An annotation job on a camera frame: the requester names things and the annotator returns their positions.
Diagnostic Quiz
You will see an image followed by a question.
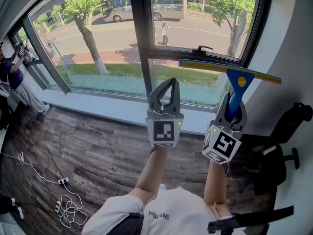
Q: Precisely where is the slim street tree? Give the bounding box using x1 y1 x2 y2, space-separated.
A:
209 0 258 89

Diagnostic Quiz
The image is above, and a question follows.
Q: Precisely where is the white window sill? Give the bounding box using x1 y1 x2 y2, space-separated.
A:
40 86 221 135

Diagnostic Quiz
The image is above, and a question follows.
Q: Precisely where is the large fixed window pane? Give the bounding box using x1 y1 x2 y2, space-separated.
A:
28 0 145 95

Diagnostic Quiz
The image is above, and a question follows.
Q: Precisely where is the person's right forearm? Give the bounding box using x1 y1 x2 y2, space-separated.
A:
202 159 232 212

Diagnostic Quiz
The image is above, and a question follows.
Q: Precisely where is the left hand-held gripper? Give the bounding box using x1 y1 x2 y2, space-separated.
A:
146 77 185 148

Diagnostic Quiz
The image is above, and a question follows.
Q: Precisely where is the black window frame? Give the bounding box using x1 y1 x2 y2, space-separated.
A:
7 0 275 95

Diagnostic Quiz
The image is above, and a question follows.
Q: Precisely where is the thin dark street pole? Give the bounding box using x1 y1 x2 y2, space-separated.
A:
47 37 70 70

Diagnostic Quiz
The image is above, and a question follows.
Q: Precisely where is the red street sign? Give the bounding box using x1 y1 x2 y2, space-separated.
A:
36 29 55 60

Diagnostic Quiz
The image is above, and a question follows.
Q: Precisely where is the casement window glass pane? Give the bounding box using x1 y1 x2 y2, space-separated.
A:
149 0 260 60

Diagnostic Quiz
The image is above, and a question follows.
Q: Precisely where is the person's left forearm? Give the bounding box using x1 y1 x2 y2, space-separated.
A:
127 147 170 202

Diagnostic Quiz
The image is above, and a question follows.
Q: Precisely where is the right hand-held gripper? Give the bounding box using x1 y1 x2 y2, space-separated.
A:
201 91 248 165

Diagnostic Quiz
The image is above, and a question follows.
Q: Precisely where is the thick forked street tree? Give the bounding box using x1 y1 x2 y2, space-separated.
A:
63 0 109 75

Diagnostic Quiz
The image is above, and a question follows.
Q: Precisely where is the thin white cable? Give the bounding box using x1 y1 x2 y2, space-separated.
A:
0 151 61 185

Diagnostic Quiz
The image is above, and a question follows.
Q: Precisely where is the beige bus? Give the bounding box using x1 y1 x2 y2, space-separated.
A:
100 0 188 23

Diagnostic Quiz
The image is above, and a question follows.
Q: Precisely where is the person's white t-shirt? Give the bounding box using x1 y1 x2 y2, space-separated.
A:
81 188 269 235

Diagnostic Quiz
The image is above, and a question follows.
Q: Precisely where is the low fixed window pane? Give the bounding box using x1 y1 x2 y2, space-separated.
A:
152 57 232 109

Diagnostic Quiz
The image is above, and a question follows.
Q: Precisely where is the black window handle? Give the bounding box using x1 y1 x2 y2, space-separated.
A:
192 45 214 55

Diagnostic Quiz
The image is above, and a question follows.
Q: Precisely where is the blue squeegee with yellow button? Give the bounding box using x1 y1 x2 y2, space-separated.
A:
178 58 282 124

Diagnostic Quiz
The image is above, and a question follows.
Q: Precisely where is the black office chair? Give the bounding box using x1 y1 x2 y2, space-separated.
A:
241 102 313 196

